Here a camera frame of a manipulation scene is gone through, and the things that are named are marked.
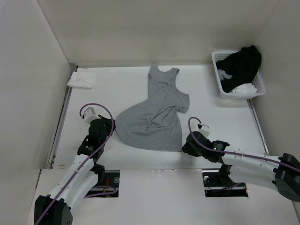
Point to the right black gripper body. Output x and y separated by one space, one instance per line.
191 150

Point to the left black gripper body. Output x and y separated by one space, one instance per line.
107 128

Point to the grey tank top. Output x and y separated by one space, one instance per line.
154 123

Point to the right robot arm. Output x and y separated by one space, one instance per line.
238 168

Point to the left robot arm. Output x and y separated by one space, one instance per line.
57 206

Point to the folded white tank top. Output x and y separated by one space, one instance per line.
85 80

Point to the black tank top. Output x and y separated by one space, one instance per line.
242 66

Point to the white garment in basket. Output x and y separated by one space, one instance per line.
246 88

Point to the white plastic basket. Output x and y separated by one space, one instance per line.
257 81

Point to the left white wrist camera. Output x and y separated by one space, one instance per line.
89 115

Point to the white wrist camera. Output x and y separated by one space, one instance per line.
89 115
204 129

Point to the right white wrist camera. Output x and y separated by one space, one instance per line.
204 129

